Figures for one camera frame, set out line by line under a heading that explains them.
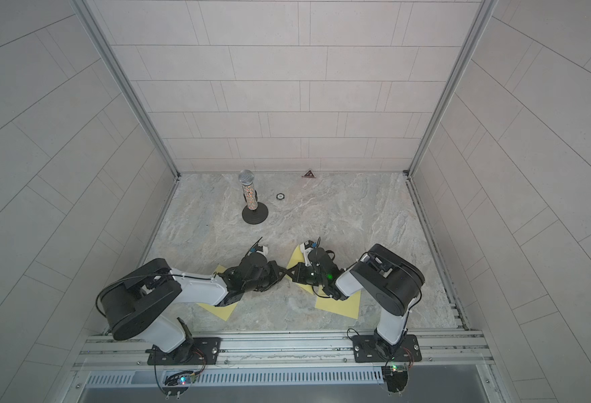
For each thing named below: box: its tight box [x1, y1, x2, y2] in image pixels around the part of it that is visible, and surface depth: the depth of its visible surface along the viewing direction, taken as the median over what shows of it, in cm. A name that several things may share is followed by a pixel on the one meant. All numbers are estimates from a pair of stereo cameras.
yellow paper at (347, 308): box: [300, 283, 362, 320], surface depth 80 cm
